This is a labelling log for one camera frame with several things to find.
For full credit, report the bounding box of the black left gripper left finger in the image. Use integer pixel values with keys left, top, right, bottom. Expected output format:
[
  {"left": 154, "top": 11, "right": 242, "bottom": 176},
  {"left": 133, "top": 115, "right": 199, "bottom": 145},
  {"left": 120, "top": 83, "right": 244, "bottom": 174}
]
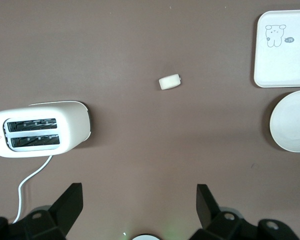
[{"left": 48, "top": 183, "right": 84, "bottom": 237}]

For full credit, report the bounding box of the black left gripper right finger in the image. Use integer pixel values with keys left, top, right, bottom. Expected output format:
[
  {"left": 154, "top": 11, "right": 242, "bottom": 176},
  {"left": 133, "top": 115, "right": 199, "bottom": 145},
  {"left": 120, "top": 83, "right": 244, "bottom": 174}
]
[{"left": 196, "top": 184, "right": 223, "bottom": 230}]

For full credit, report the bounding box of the round cream plate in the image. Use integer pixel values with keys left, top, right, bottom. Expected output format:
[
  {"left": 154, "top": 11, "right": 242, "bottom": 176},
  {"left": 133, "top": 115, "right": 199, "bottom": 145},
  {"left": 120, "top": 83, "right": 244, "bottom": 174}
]
[{"left": 269, "top": 89, "right": 300, "bottom": 153}]

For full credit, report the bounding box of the small white bun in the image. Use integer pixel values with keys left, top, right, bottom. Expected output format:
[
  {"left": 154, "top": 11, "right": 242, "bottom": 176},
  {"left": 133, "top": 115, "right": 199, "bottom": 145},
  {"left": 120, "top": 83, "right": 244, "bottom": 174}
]
[{"left": 158, "top": 73, "right": 183, "bottom": 91}]

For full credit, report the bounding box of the cream tray with rabbit print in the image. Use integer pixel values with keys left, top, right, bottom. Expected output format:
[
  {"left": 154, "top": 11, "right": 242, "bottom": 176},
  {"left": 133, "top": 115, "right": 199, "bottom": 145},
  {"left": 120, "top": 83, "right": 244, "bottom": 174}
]
[{"left": 253, "top": 9, "right": 300, "bottom": 88}]

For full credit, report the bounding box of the white two-slot toaster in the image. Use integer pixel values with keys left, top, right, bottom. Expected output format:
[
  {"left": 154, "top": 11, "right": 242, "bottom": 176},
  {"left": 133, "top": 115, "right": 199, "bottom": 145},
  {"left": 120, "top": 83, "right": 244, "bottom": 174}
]
[{"left": 0, "top": 100, "right": 93, "bottom": 159}]

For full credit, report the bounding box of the brown table cover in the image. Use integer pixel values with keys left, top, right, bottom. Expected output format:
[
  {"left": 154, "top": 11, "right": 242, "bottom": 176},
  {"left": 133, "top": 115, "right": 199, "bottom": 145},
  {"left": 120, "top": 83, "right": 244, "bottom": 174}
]
[{"left": 0, "top": 0, "right": 300, "bottom": 240}]

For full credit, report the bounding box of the white toaster power cable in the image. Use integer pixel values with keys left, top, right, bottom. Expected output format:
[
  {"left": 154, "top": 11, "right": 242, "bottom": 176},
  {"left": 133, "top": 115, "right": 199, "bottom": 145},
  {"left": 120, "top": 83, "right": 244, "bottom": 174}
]
[{"left": 11, "top": 154, "right": 53, "bottom": 225}]

